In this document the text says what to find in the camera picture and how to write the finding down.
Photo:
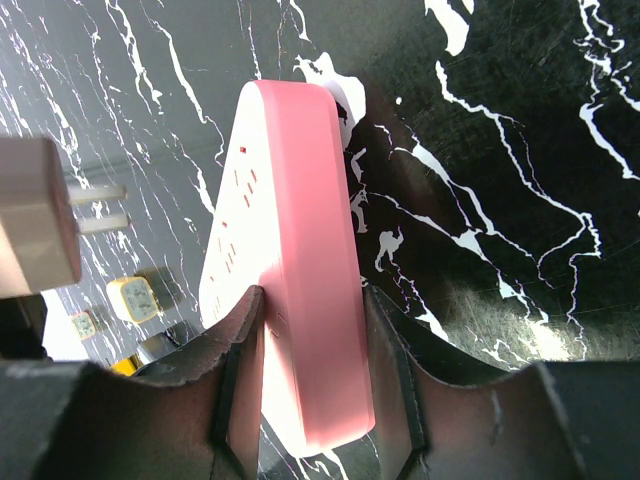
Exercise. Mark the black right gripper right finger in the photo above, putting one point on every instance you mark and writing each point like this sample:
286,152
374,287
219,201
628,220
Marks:
441,414

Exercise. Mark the beige plug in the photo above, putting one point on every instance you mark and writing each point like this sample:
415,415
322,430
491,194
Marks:
39,234

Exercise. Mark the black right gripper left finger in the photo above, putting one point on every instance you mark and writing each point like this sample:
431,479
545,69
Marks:
193,414

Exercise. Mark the pink triangular socket base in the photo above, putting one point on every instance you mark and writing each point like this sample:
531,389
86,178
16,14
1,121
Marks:
282,221

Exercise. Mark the pink plug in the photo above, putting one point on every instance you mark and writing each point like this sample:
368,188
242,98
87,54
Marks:
84,325

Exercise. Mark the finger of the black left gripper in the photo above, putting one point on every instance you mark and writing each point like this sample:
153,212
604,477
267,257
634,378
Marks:
22,323

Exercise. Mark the grey plug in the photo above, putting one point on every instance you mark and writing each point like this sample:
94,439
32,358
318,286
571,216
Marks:
156,347

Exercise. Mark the orange plug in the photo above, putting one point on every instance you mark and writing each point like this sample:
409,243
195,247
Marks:
132,299

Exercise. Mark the yellow socket block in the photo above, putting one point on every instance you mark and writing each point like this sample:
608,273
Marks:
127,366

